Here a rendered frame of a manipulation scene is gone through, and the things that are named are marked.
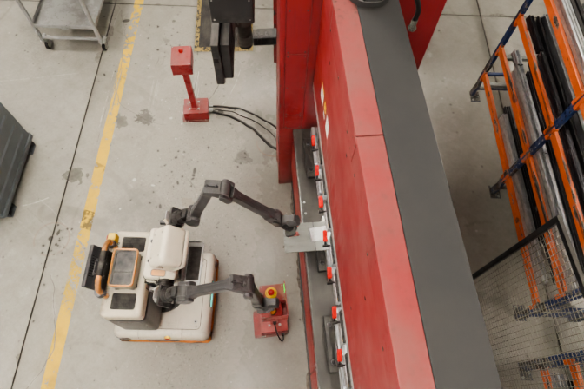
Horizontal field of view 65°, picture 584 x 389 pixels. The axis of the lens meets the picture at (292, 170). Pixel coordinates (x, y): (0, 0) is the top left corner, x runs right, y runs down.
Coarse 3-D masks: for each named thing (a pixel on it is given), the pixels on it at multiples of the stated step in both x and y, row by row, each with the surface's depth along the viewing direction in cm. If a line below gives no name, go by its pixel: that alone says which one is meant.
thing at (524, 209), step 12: (504, 108) 403; (504, 120) 390; (504, 132) 389; (516, 132) 393; (504, 144) 388; (516, 144) 385; (516, 156) 374; (516, 180) 366; (528, 180) 372; (516, 192) 366; (528, 192) 364; (528, 204) 354; (528, 216) 350; (528, 228) 346; (540, 252) 337; (540, 264) 332; (552, 276) 336
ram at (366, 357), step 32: (320, 32) 240; (320, 64) 248; (320, 96) 256; (320, 128) 264; (352, 192) 180; (352, 224) 184; (352, 256) 188; (352, 288) 192; (352, 320) 197; (352, 352) 202; (384, 384) 146
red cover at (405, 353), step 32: (352, 32) 181; (352, 64) 174; (352, 96) 167; (352, 128) 164; (352, 160) 167; (384, 160) 155; (384, 192) 149; (384, 224) 144; (384, 256) 139; (384, 288) 135; (384, 320) 134; (416, 320) 131; (384, 352) 136; (416, 352) 127; (416, 384) 123
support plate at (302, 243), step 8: (304, 224) 282; (312, 224) 282; (320, 224) 282; (304, 232) 279; (288, 240) 277; (296, 240) 277; (304, 240) 277; (288, 248) 274; (296, 248) 274; (304, 248) 274; (312, 248) 275; (320, 248) 275
